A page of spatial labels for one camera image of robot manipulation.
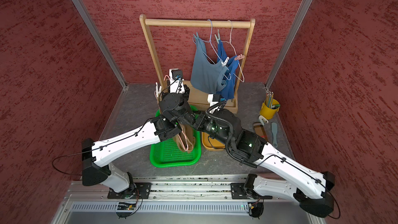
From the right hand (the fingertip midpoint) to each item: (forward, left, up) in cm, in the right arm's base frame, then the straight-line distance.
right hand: (185, 118), depth 58 cm
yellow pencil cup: (+24, -49, -30) cm, 63 cm away
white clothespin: (+19, +16, -6) cm, 25 cm away
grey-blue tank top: (+41, -9, -17) cm, 46 cm away
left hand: (+12, +7, +6) cm, 15 cm away
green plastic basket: (-1, +16, -36) cm, 39 cm away
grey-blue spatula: (+16, -52, -38) cm, 66 cm away
